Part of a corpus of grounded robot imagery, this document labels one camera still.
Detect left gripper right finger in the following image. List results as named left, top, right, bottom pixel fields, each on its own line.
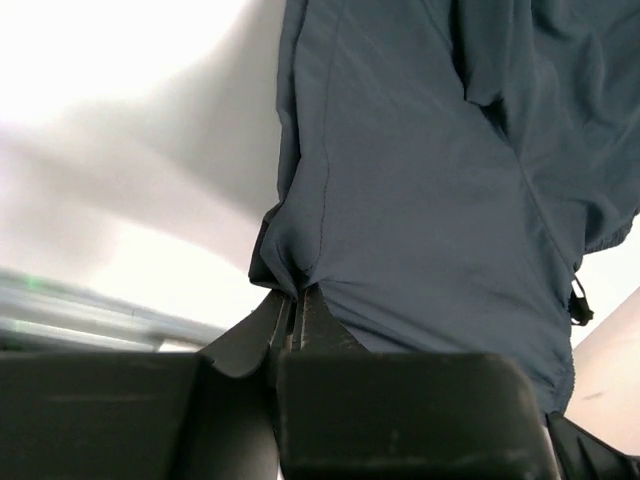
left=292, top=284, right=366, bottom=355

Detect dark navy shorts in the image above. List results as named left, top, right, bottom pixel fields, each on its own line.
left=249, top=1, right=639, bottom=413

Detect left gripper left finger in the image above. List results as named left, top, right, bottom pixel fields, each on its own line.
left=195, top=292, right=291, bottom=479

